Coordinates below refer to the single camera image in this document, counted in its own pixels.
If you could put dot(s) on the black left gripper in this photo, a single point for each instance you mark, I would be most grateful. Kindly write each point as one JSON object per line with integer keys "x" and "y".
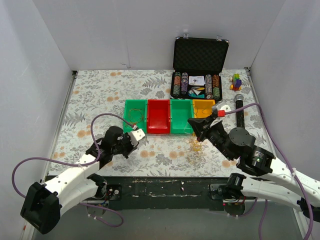
{"x": 127, "y": 146}

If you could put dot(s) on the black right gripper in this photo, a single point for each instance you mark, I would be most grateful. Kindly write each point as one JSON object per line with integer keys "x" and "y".
{"x": 207, "y": 131}

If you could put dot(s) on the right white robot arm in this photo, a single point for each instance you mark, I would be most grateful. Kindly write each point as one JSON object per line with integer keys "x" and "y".
{"x": 264, "y": 175}

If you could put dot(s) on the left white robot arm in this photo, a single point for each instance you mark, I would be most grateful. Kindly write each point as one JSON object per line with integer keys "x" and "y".
{"x": 46, "y": 202}

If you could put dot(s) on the yellow plastic bin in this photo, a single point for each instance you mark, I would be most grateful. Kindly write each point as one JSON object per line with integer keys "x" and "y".
{"x": 202, "y": 108}

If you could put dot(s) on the right green plastic bin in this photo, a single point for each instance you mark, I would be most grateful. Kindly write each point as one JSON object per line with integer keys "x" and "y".
{"x": 181, "y": 110}

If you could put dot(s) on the green plastic bin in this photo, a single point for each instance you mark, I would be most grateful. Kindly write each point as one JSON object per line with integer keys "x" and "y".
{"x": 135, "y": 112}
{"x": 181, "y": 110}

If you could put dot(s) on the left green plastic bin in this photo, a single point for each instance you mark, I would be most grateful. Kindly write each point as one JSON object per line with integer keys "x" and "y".
{"x": 135, "y": 112}

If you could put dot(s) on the red plastic bin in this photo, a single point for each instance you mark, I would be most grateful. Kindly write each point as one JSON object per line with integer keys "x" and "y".
{"x": 158, "y": 116}

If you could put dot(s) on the colourful toy block car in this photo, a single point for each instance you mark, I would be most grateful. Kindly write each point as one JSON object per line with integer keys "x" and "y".
{"x": 236, "y": 82}

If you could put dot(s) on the black poker chip case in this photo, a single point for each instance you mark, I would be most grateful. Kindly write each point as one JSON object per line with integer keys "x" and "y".
{"x": 197, "y": 57}

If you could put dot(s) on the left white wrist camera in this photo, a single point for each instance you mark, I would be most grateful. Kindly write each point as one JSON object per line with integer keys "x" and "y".
{"x": 136, "y": 135}

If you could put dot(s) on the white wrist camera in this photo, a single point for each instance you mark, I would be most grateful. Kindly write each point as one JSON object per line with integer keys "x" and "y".
{"x": 219, "y": 110}
{"x": 136, "y": 135}

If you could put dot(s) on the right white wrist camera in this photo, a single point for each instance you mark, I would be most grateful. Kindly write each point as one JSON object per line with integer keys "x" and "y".
{"x": 219, "y": 110}

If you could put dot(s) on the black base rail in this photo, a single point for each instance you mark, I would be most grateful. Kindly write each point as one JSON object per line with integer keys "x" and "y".
{"x": 161, "y": 193}

